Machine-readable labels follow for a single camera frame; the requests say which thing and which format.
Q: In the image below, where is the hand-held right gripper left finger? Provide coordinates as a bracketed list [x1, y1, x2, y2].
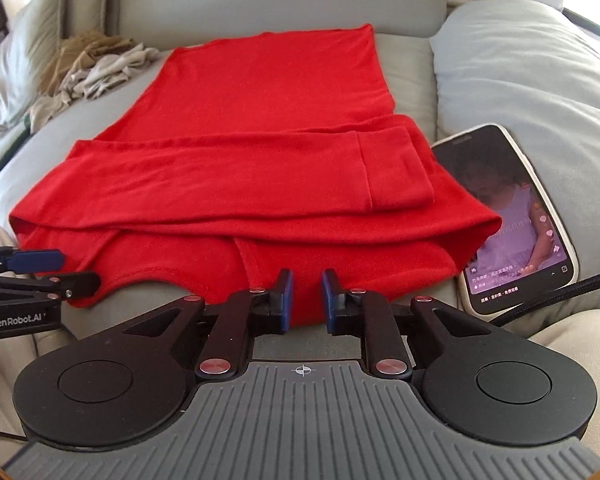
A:
[122, 268, 296, 381]

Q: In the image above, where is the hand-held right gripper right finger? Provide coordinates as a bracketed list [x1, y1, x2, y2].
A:
[320, 268, 488, 381]

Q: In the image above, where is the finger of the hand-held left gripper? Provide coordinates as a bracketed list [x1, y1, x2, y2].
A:
[0, 271, 101, 303]
[0, 241, 64, 276]

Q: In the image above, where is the red long-sleeve shirt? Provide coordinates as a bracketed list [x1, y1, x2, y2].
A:
[8, 22, 503, 326]

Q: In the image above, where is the person's left leg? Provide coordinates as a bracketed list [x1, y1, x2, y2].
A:
[0, 219, 83, 461]

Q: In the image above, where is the person's leg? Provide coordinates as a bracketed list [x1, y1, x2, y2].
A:
[480, 305, 600, 461]
[0, 219, 83, 461]

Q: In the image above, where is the large olive pillow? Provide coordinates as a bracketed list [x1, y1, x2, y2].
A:
[0, 0, 67, 137]

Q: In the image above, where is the white-cased smartphone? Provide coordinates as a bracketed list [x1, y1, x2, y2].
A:
[430, 122, 579, 317]

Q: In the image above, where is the light beige crumpled garment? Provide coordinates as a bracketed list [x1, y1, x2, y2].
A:
[29, 42, 161, 132]

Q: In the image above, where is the tan crumpled garment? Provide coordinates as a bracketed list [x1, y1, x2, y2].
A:
[39, 30, 137, 97]

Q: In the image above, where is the grey-green sofa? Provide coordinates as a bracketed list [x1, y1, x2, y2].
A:
[0, 0, 600, 361]

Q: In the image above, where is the person's right leg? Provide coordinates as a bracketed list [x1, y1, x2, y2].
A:
[480, 305, 600, 461]

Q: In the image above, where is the grey-green side cushion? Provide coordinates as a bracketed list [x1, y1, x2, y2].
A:
[429, 0, 600, 286]

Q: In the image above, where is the dark-framed window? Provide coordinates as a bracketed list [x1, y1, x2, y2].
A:
[562, 4, 600, 63]

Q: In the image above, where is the black braided cable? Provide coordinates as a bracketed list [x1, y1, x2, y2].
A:
[494, 266, 600, 327]

